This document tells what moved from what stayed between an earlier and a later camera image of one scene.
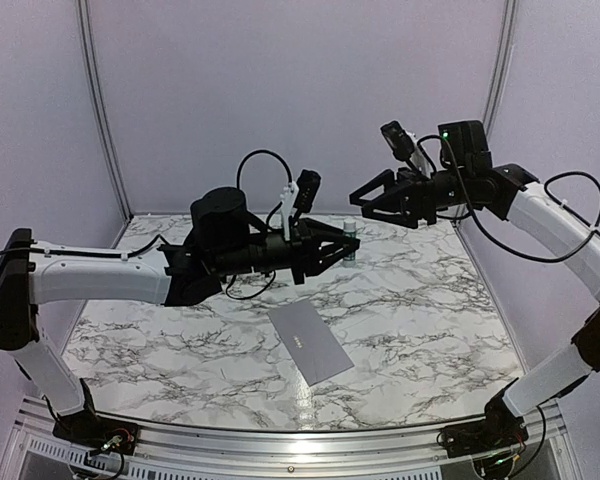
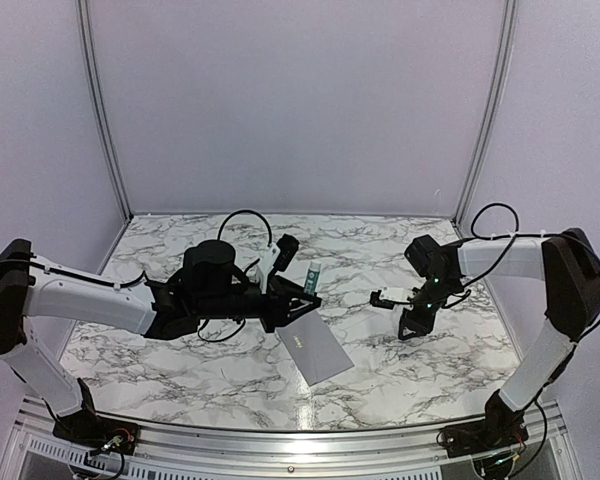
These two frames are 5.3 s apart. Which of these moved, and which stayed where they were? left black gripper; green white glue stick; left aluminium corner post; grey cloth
Moved: left black gripper; green white glue stick
Stayed: left aluminium corner post; grey cloth
